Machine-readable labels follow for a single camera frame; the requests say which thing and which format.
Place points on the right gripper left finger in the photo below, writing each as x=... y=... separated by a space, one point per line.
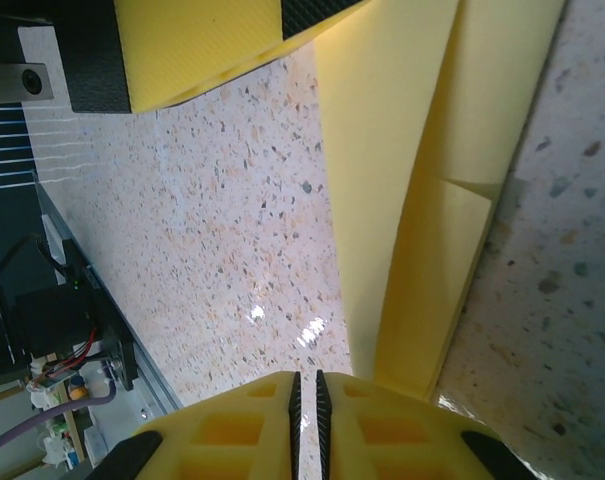
x=232 y=440

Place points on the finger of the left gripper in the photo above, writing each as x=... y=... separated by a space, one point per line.
x=192 y=45

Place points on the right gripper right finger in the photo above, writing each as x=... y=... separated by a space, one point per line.
x=397 y=440

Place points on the yellow paper sheet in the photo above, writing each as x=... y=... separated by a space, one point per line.
x=382 y=150

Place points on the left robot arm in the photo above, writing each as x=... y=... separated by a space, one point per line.
x=32 y=325

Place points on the aluminium mounting rail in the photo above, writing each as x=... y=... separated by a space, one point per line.
x=154 y=385

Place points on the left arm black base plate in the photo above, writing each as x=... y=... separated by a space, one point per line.
x=114 y=350

